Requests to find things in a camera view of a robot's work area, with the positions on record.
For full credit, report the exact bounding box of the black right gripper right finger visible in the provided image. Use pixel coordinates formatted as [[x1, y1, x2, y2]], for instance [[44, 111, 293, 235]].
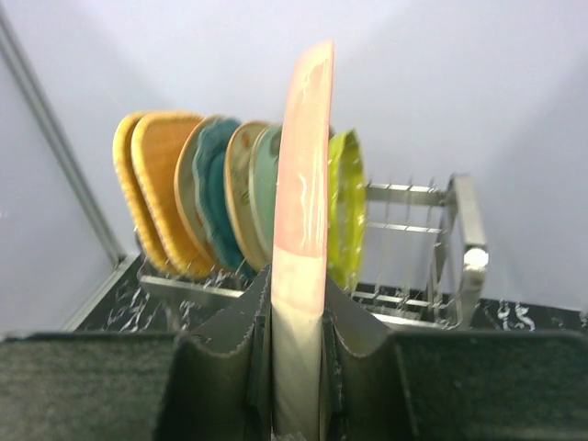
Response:
[[323, 280, 587, 440]]

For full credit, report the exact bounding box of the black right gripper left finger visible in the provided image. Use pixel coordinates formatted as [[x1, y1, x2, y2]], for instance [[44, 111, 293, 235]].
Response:
[[1, 269, 272, 440]]

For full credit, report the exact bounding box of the pink rimmed plate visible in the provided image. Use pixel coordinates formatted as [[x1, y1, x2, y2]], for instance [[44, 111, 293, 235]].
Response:
[[271, 40, 334, 440]]

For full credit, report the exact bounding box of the teal scalloped plate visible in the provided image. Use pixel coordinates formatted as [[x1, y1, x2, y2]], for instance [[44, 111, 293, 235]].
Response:
[[185, 115, 255, 278]]

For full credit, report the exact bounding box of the yellow green dotted plate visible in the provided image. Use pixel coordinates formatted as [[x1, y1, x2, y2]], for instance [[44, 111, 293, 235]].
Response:
[[327, 130, 368, 292]]

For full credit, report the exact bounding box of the pale green bottom plate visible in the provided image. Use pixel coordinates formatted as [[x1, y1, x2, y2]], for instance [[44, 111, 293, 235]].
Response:
[[249, 124, 282, 262]]

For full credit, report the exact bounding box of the cream yellow bird plate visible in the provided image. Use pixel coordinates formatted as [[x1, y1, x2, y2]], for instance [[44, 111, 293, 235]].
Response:
[[224, 120, 268, 271]]

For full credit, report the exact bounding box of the woven bamboo tray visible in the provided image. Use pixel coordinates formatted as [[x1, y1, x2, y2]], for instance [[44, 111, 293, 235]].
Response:
[[131, 111, 212, 278], [112, 112, 176, 274]]

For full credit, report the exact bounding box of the cream bird painted plate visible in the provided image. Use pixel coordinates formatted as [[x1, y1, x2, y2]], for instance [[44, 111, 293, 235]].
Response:
[[174, 115, 219, 271]]

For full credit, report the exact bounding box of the stainless steel dish rack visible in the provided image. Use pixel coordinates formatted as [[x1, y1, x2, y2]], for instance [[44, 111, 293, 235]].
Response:
[[132, 172, 491, 332]]

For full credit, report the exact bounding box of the aluminium frame rail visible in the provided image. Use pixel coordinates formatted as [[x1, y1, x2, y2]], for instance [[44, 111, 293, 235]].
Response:
[[1, 10, 134, 332]]

